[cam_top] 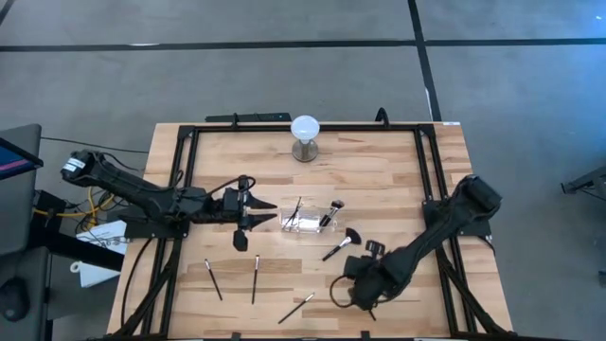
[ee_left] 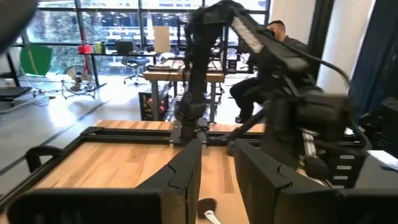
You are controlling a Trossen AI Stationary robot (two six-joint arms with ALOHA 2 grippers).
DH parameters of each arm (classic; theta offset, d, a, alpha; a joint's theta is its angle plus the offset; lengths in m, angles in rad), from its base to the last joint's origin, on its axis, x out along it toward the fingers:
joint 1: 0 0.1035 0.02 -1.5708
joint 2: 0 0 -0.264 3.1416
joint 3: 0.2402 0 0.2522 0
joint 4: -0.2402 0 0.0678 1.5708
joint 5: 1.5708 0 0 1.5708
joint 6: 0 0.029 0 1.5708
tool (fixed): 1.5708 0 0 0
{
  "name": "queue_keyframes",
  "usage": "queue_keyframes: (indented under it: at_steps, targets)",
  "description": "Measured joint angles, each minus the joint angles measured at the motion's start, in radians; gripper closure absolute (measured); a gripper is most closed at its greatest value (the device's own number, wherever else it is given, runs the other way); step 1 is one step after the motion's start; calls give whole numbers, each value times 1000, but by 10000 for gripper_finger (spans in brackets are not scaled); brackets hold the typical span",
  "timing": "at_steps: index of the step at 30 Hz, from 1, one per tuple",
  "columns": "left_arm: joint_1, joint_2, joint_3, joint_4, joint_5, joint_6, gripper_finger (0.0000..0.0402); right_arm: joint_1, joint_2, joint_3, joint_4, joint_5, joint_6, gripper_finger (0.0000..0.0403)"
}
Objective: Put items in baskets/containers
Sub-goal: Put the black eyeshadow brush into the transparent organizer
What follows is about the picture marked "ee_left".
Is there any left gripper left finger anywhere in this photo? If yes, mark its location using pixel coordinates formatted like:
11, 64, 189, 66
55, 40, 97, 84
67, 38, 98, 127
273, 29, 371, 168
7, 138, 203, 224

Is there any cardboard sheet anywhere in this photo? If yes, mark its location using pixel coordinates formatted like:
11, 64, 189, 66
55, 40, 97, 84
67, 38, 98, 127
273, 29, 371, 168
152, 25, 171, 54

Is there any large glass window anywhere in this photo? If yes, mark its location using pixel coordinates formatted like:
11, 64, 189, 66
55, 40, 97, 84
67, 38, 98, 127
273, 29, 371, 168
14, 0, 272, 77

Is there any black curved clamp handle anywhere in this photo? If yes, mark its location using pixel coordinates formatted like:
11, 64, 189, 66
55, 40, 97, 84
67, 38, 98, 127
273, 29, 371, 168
25, 145, 65, 174

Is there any black table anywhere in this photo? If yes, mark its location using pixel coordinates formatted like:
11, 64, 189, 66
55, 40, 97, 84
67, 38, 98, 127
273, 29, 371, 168
77, 51, 159, 88

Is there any green board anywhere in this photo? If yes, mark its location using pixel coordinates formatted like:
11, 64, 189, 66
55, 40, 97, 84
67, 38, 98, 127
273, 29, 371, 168
19, 43, 53, 77

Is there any white paper sheet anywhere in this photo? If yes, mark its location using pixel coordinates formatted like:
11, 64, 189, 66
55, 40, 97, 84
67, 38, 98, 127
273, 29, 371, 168
366, 149, 398, 172

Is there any fan-head makeup brush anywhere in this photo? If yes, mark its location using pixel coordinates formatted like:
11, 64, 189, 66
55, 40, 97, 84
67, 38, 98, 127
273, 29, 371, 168
197, 198, 223, 224

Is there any blue office chair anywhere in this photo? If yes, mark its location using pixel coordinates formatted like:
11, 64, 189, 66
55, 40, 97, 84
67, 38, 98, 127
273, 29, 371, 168
120, 34, 150, 86

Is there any person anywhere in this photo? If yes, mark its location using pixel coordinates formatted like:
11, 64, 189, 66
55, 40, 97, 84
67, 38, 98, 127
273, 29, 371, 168
229, 19, 309, 124

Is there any wire cage floor fan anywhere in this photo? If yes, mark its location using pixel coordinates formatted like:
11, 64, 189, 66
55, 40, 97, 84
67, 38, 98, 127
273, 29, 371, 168
60, 63, 97, 100

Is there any dark blue curtain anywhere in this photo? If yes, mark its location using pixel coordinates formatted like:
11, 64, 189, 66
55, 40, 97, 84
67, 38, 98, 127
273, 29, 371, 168
348, 0, 398, 125

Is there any black computer with red lights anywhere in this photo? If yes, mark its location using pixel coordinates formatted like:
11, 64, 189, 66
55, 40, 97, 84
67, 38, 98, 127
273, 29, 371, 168
138, 91, 170, 122

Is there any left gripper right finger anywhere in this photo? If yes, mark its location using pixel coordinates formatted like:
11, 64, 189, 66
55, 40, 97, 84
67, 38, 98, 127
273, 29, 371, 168
233, 139, 398, 224

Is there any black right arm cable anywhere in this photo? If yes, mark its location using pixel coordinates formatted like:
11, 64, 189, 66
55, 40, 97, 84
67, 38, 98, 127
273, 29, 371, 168
292, 49, 373, 150

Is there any wooden workbench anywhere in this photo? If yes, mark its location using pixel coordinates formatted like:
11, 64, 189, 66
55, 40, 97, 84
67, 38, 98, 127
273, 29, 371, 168
142, 58, 226, 124

